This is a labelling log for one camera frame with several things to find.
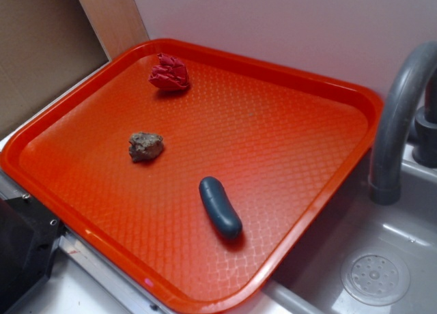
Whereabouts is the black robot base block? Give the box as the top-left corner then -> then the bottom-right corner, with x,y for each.
1,195 -> 64,313

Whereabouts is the dark green plastic pickle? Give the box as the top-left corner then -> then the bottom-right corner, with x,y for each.
199,176 -> 242,240

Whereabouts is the orange plastic tray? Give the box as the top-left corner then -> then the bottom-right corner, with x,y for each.
1,40 -> 382,313

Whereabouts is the grey brown rock lump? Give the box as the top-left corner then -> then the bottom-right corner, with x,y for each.
128,132 -> 164,163

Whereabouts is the crumpled red paper ball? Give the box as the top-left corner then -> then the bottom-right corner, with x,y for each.
148,53 -> 191,91

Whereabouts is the grey curved faucet spout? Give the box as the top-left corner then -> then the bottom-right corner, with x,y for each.
368,41 -> 436,205

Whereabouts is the light wooden board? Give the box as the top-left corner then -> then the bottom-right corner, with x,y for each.
79,0 -> 150,60

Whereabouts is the grey toy sink basin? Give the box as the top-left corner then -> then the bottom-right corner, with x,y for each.
269,146 -> 437,314

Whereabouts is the brown cardboard panel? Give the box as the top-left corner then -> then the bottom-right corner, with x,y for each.
1,0 -> 108,137

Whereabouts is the round grey sink drain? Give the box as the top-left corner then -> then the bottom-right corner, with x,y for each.
341,248 -> 410,306

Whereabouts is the dark grey faucet handle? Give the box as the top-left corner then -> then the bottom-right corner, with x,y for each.
412,70 -> 436,169

